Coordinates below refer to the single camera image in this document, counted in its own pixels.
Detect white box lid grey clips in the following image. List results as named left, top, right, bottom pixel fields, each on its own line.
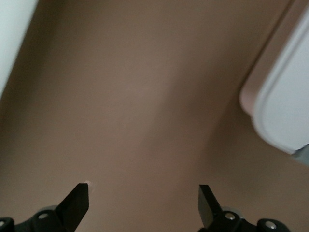
left=254, top=14, right=309, bottom=167

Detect pink plastic box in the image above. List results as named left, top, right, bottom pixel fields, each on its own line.
left=239, top=0, right=309, bottom=119

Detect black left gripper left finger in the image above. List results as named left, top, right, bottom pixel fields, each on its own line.
left=31, top=183, right=90, bottom=232

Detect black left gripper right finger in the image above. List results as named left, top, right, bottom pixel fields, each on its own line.
left=198, top=184, right=247, bottom=232

